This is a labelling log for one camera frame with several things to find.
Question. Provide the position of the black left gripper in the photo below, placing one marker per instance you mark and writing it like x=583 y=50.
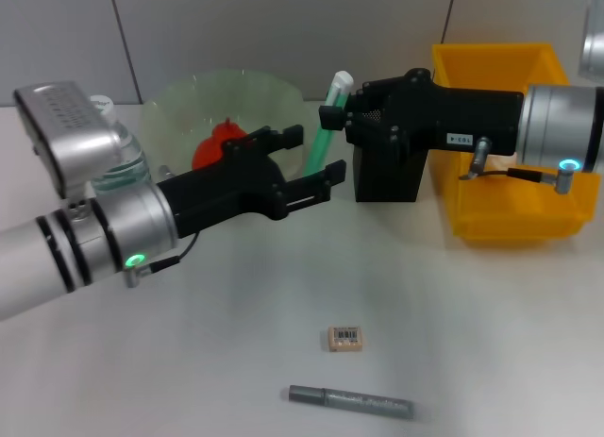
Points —
x=226 y=191

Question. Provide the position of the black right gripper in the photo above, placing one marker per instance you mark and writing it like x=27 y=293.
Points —
x=462 y=116

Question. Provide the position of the mint green utility knife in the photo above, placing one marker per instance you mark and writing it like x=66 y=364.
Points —
x=321 y=144

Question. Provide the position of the water bottle with green label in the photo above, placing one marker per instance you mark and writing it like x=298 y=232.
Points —
x=132 y=163

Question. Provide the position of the beige eraser with barcode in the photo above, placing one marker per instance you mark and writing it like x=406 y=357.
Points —
x=345 y=340

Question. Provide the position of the grey marker pen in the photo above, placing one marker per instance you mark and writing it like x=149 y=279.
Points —
x=330 y=395

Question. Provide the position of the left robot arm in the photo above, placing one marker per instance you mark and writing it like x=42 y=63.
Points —
x=71 y=248

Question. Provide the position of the black mesh pen holder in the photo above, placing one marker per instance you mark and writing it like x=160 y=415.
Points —
x=387 y=177

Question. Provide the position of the translucent green fruit bowl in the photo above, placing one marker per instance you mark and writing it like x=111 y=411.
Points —
x=189 y=106

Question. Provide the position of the yellow plastic storage bin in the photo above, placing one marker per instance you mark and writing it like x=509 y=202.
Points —
x=495 y=210

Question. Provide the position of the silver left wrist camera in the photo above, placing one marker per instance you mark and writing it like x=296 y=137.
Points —
x=71 y=130

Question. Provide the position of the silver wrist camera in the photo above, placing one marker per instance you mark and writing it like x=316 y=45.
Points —
x=593 y=40
x=71 y=130

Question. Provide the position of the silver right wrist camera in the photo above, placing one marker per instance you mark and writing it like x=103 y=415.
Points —
x=593 y=40

